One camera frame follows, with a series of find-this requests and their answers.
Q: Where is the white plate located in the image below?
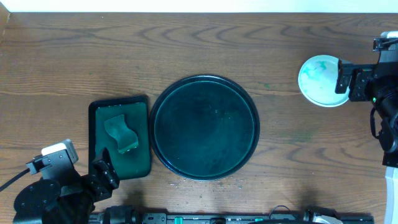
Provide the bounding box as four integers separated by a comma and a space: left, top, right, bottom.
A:
298, 55, 349, 108

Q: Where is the dark green sponge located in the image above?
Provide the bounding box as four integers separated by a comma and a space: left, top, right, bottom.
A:
104, 114, 139, 154

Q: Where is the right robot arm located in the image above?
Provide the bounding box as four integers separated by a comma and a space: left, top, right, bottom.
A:
335, 60, 397, 224

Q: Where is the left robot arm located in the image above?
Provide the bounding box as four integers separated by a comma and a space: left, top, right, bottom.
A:
13, 148, 119, 223

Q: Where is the green rectangular tray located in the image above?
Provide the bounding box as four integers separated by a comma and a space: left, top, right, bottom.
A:
88, 95, 151, 180

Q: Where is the round black tray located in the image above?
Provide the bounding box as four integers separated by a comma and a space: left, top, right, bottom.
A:
149, 74, 261, 181

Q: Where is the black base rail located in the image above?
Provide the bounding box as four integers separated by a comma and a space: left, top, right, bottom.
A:
88, 205, 374, 224

